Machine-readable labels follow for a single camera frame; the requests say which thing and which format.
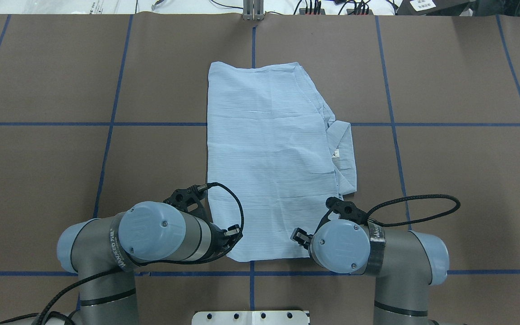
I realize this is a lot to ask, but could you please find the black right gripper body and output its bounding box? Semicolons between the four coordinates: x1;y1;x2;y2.
290;197;369;250

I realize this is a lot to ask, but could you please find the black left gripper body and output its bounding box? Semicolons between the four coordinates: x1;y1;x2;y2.
163;184;243;260

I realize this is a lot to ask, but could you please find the light blue button shirt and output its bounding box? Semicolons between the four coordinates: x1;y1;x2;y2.
207;62;357;263

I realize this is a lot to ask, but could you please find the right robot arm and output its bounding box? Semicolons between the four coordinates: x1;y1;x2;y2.
290;194;460;325

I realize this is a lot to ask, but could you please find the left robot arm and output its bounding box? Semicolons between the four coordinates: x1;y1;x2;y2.
34;182;244;325

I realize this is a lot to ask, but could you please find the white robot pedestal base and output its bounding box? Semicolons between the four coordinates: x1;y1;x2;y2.
191;310;311;325

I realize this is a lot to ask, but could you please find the aluminium frame post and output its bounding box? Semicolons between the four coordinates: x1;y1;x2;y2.
243;0;265;21

